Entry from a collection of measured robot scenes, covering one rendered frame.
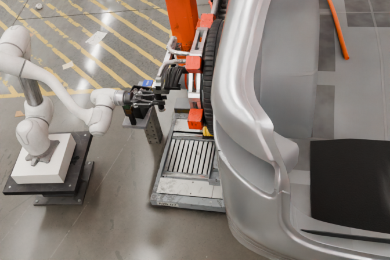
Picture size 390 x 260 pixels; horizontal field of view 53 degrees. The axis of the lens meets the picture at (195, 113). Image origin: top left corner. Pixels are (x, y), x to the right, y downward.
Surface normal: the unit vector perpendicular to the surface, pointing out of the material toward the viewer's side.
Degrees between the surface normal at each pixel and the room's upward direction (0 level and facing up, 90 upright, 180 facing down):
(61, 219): 0
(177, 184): 0
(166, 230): 0
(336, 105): 21
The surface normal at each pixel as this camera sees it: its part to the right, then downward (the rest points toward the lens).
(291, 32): -0.19, -0.22
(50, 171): -0.15, -0.63
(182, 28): -0.18, 0.74
